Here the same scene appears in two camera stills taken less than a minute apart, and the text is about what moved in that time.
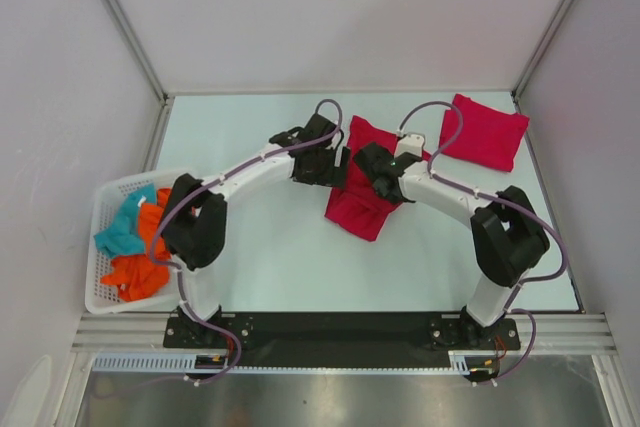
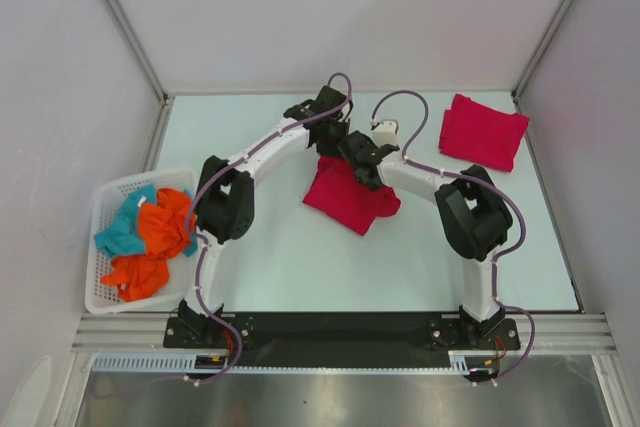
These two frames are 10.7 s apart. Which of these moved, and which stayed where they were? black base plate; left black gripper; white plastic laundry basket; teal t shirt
Moved: left black gripper
Stayed: white plastic laundry basket; black base plate; teal t shirt
